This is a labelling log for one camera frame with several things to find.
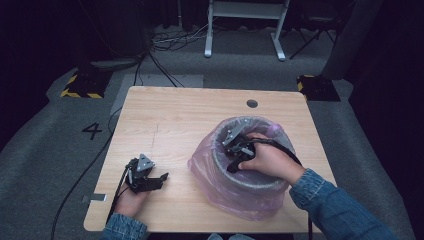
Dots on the person's legs in jeans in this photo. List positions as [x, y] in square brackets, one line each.
[233, 237]

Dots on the grey flat stand base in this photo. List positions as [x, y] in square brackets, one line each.
[113, 63]

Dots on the pink plastic bag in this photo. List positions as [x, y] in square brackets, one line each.
[233, 200]

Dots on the metal table edge bracket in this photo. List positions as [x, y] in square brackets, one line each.
[95, 198]

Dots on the green plastic bin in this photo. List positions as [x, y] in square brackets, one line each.
[256, 185]

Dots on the person's left hand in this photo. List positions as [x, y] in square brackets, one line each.
[130, 205]

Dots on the black tripod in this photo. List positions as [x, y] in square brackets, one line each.
[311, 38]

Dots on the white metal stand frame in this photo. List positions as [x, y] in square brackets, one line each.
[246, 10]

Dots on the person's right hand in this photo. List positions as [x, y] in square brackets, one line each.
[273, 160]

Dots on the black yellow striped base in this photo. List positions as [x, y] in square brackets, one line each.
[320, 88]
[86, 85]

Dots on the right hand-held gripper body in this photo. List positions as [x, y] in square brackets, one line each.
[236, 133]

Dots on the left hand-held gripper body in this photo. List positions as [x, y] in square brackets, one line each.
[145, 164]

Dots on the grey pillar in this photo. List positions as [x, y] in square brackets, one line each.
[353, 36]

